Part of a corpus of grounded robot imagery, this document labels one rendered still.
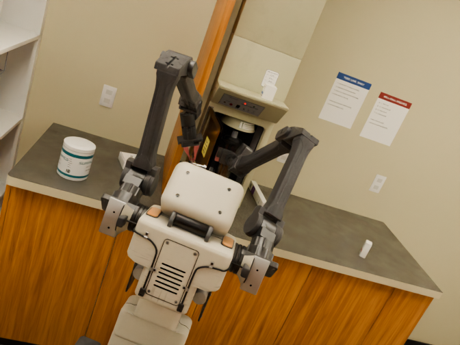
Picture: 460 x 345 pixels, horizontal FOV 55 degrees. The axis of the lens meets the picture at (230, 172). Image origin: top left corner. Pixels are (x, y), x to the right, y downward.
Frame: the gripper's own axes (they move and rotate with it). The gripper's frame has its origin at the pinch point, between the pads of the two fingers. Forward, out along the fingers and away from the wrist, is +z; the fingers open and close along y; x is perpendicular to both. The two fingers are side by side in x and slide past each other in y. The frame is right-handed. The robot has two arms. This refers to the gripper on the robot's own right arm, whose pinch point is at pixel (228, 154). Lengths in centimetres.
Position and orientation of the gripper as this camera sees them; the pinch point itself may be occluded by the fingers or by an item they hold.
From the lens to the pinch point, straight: 213.5
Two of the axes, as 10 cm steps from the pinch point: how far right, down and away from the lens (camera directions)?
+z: -1.7, -2.8, 9.4
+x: -3.2, 9.2, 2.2
